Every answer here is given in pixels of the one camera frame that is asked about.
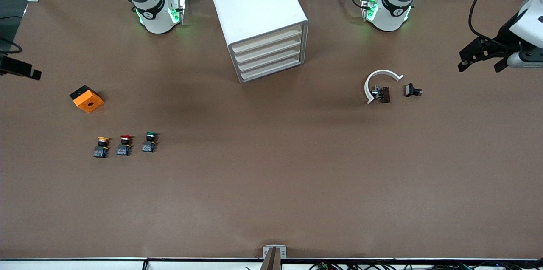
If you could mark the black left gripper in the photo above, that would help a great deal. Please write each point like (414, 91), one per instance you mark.
(504, 34)

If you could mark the green mushroom push button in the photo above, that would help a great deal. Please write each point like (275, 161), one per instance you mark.
(148, 147)

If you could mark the white drawer beige interior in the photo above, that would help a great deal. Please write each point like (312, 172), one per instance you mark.
(267, 69)
(267, 59)
(267, 49)
(267, 39)

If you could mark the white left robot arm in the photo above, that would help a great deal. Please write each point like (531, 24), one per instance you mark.
(390, 15)

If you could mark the yellow mushroom push button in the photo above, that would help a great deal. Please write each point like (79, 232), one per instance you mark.
(101, 151)

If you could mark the red mushroom push button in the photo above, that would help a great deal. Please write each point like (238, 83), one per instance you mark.
(124, 150)

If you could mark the white drawer cabinet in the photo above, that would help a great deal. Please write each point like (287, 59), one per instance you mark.
(250, 2)

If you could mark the small black clip part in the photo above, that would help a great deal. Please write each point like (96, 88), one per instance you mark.
(410, 90)

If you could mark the small dark brown clamp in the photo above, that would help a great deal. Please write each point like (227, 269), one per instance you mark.
(384, 94)

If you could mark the brown table cover sheet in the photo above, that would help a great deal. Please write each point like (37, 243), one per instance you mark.
(271, 185)

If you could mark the orange black button enclosure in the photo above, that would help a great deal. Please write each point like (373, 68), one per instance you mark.
(89, 102)

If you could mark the white curved plastic bracket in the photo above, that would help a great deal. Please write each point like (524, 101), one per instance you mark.
(367, 85)

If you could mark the white table edge rail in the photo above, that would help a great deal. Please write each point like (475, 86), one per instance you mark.
(85, 265)

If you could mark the grey metal edge bracket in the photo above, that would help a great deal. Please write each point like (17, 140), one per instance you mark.
(265, 252)

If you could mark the brown wooden post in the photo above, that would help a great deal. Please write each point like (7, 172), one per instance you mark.
(273, 261)

